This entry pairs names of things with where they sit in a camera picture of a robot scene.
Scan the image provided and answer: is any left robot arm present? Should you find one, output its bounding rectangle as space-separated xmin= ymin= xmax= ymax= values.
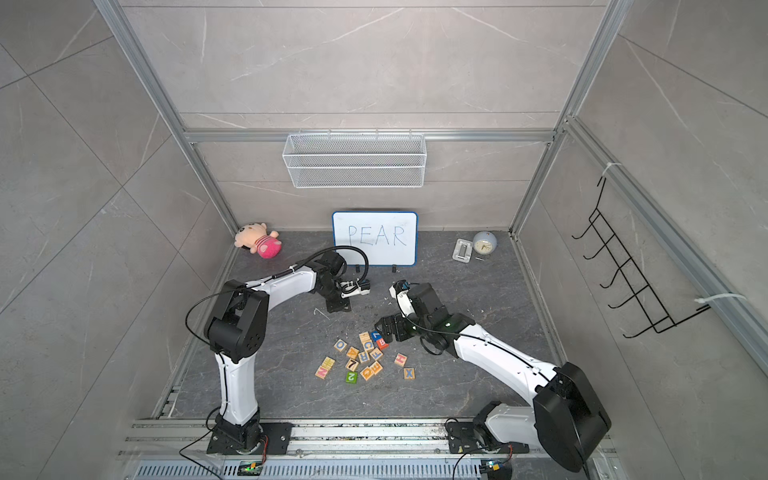
xmin=203 ymin=245 xmax=370 ymax=453

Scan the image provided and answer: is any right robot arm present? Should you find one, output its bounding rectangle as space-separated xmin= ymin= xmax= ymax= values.
xmin=375 ymin=280 xmax=612 ymax=472

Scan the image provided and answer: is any small white rectangular box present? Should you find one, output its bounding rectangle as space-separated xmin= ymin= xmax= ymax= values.
xmin=452 ymin=239 xmax=474 ymax=263

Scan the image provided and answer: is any pink plush toy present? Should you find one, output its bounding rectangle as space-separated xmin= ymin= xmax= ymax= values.
xmin=234 ymin=223 xmax=282 ymax=259

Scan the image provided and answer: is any round white clock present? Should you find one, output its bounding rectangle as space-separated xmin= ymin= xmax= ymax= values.
xmin=473 ymin=231 xmax=498 ymax=256

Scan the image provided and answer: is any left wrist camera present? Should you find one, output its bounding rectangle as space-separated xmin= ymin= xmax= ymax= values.
xmin=339 ymin=279 xmax=371 ymax=298

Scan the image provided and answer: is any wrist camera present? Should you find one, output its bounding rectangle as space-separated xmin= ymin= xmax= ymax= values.
xmin=389 ymin=280 xmax=412 ymax=299
xmin=339 ymin=279 xmax=371 ymax=298

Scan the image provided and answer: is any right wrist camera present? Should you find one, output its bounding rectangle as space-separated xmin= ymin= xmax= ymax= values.
xmin=389 ymin=280 xmax=412 ymax=299

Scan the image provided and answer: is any whiteboard with blue frame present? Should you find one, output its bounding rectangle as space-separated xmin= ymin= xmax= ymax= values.
xmin=331 ymin=211 xmax=418 ymax=267

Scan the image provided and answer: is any white wire basket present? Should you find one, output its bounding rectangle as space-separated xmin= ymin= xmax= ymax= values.
xmin=282 ymin=133 xmax=428 ymax=189

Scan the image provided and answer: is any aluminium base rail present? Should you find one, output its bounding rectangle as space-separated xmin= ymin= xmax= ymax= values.
xmin=113 ymin=418 xmax=626 ymax=479

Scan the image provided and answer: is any black wall hook rack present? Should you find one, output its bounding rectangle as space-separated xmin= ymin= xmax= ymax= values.
xmin=571 ymin=177 xmax=712 ymax=339

